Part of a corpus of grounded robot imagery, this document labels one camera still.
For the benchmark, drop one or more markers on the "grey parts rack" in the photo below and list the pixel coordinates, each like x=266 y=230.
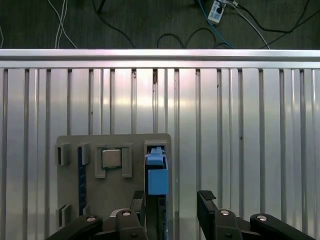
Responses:
x=112 y=192

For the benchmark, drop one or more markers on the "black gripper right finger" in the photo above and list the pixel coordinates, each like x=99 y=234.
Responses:
x=220 y=225

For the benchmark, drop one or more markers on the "silver CPU chip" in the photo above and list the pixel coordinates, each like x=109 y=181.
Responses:
x=111 y=158

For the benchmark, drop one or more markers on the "white power strip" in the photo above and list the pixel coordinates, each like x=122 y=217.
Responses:
x=216 y=12

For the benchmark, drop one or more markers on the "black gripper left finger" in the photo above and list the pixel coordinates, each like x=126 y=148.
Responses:
x=132 y=225

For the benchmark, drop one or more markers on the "hard disk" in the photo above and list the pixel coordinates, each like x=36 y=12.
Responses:
x=158 y=181

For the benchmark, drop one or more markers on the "blue RAM stick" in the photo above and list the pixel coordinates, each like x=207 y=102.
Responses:
x=82 y=180

